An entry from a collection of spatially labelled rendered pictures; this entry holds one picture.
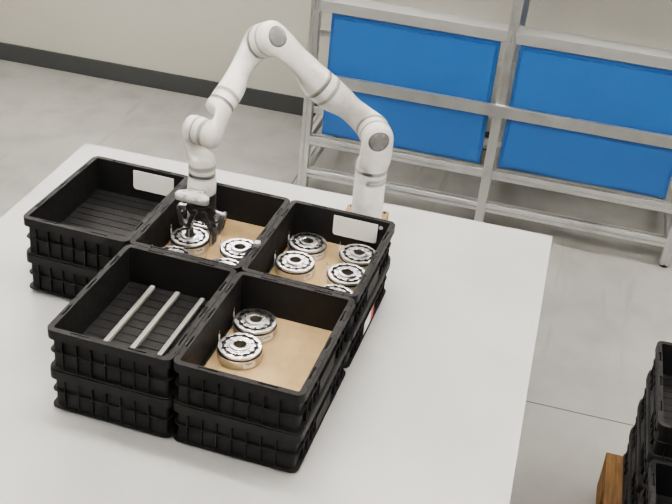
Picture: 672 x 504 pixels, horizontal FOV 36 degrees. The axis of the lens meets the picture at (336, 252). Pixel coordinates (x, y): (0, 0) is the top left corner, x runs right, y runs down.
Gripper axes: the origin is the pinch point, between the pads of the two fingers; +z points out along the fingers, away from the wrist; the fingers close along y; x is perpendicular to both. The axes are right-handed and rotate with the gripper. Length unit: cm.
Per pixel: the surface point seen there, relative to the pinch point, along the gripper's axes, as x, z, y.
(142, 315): 34.0, 3.5, 0.4
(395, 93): -188, 29, -8
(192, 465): 64, 16, -26
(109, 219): -3.5, 3.4, 29.1
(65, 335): 60, -7, 6
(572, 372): -103, 88, -105
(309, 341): 27.6, 3.7, -40.1
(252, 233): -13.6, 3.7, -9.5
